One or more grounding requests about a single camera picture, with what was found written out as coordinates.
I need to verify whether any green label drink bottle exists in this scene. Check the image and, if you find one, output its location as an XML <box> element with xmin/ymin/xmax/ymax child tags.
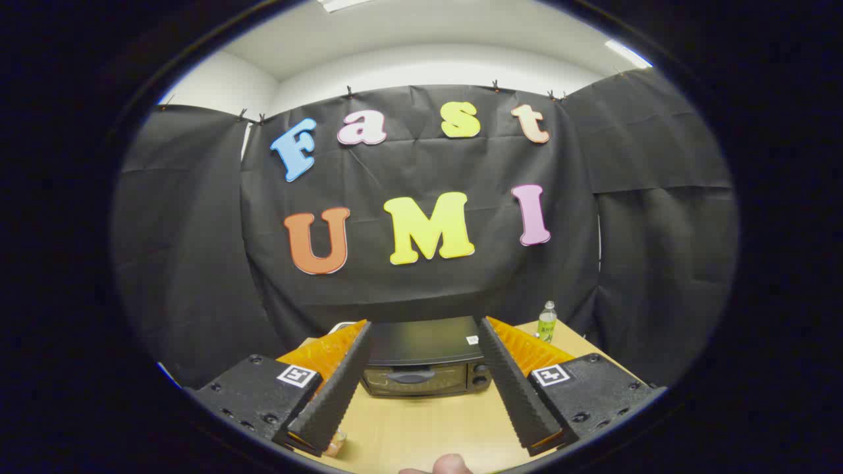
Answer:
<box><xmin>537</xmin><ymin>301</ymin><xmax>558</xmax><ymax>344</ymax></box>

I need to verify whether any black toaster oven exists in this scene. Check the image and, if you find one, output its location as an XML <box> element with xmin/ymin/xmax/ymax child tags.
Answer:
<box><xmin>361</xmin><ymin>316</ymin><xmax>493</xmax><ymax>397</ymax></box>

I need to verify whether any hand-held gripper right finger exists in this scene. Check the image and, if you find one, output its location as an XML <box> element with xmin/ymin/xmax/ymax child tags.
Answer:
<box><xmin>477</xmin><ymin>316</ymin><xmax>659</xmax><ymax>457</ymax></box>

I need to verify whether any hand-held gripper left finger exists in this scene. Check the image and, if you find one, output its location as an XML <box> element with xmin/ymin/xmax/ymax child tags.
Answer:
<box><xmin>191</xmin><ymin>321</ymin><xmax>373</xmax><ymax>458</ymax></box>

